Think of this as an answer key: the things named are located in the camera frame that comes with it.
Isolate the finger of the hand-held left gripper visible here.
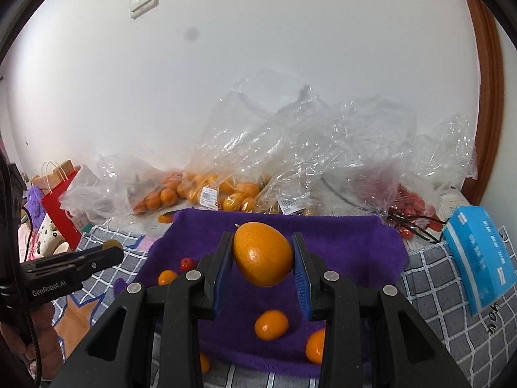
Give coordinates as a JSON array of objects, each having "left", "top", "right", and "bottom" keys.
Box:
[{"left": 20, "top": 246, "right": 125, "bottom": 287}]

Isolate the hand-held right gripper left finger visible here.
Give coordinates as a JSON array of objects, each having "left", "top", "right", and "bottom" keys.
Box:
[{"left": 49, "top": 231, "right": 235, "bottom": 388}]

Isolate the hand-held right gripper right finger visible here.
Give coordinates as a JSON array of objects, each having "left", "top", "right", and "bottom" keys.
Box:
[{"left": 291, "top": 232, "right": 472, "bottom": 388}]

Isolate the oval orange tangerine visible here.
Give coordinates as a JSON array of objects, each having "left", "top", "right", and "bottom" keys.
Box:
[{"left": 233, "top": 222, "right": 294, "bottom": 288}]

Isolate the purple towel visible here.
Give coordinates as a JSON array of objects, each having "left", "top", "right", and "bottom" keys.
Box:
[{"left": 113, "top": 208, "right": 409, "bottom": 378}]

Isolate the person's left hand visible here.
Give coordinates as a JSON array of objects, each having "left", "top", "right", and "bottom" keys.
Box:
[{"left": 3, "top": 303, "right": 66, "bottom": 381}]

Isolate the white floral pillow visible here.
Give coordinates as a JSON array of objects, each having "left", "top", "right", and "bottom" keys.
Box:
[{"left": 38, "top": 212, "right": 69, "bottom": 257}]

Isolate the red paper bag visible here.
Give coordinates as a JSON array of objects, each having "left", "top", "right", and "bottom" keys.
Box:
[{"left": 31, "top": 161, "right": 85, "bottom": 251}]

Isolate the white plastic bag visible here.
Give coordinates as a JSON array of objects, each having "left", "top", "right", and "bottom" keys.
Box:
[{"left": 58, "top": 165, "right": 108, "bottom": 233}]

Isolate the clear bag of tangerines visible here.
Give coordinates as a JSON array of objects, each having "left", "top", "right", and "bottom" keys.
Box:
[{"left": 60, "top": 154, "right": 190, "bottom": 217}]

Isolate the purple fluffy item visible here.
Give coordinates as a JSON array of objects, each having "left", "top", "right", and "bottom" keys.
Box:
[{"left": 24, "top": 186, "right": 45, "bottom": 227}]

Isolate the clear bag of kumquats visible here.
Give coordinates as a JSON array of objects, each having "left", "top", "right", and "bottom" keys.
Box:
[{"left": 184, "top": 75, "right": 336, "bottom": 213}]

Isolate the grey checked blanket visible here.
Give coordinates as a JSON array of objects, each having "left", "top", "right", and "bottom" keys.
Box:
[{"left": 50, "top": 218, "right": 517, "bottom": 388}]

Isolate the clear bag of cherry tomatoes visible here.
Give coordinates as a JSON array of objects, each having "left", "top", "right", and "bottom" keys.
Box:
[{"left": 315, "top": 95, "right": 479, "bottom": 243}]

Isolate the blue tissue pack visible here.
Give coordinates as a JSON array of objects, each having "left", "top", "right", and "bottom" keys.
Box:
[{"left": 441, "top": 205, "right": 517, "bottom": 317}]

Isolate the thin black cord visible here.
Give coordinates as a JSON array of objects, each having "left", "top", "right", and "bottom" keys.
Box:
[{"left": 321, "top": 174, "right": 449, "bottom": 245}]

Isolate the brown wooden door frame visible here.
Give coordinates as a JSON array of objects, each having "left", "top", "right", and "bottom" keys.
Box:
[{"left": 458, "top": 0, "right": 505, "bottom": 207}]

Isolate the white light switch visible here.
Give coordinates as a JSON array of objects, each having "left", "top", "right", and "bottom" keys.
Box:
[{"left": 129, "top": 0, "right": 159, "bottom": 19}]

